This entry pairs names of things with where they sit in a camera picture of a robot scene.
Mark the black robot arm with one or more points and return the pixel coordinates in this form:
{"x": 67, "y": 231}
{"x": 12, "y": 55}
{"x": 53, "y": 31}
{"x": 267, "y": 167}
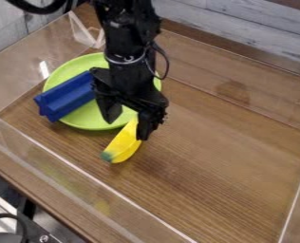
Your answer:
{"x": 131, "y": 26}

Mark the green round plate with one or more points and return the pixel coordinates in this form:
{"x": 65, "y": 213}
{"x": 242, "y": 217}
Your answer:
{"x": 85, "y": 117}

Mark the blue plastic block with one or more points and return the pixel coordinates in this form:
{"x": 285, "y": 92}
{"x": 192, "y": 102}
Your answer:
{"x": 67, "y": 96}

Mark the black metal stand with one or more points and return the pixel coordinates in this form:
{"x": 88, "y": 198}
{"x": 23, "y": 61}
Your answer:
{"x": 36, "y": 233}

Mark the clear acrylic front wall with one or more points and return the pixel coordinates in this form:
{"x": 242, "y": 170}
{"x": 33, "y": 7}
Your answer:
{"x": 87, "y": 205}

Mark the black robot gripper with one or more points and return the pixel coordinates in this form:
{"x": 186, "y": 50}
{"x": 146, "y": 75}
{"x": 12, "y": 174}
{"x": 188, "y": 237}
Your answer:
{"x": 127, "y": 85}

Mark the yellow toy banana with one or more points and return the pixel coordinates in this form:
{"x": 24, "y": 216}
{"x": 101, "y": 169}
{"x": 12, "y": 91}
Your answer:
{"x": 123, "y": 145}

